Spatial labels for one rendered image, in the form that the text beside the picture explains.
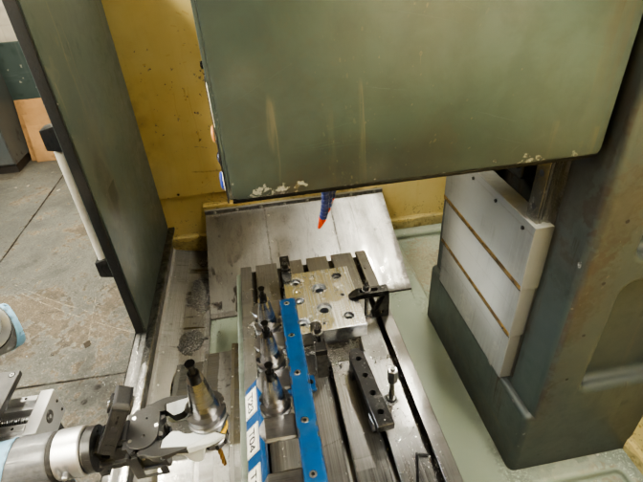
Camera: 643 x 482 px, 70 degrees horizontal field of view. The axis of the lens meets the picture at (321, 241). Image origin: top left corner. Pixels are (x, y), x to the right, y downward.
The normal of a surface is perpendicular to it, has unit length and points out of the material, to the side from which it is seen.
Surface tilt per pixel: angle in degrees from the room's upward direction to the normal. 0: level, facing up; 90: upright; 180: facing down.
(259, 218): 24
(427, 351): 0
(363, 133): 90
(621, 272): 90
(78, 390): 0
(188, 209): 90
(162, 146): 90
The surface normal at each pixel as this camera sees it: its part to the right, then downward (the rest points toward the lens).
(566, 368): 0.17, 0.55
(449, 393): -0.05, -0.82
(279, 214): 0.02, -0.52
